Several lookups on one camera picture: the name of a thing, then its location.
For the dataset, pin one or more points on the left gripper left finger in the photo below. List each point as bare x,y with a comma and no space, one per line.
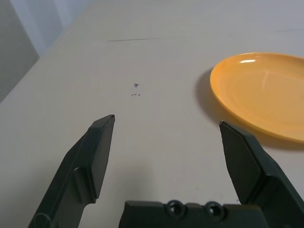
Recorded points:
80,166

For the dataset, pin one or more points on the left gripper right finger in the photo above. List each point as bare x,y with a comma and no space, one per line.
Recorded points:
251,171

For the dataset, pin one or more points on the yellow plastic plate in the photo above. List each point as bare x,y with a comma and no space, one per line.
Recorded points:
261,95

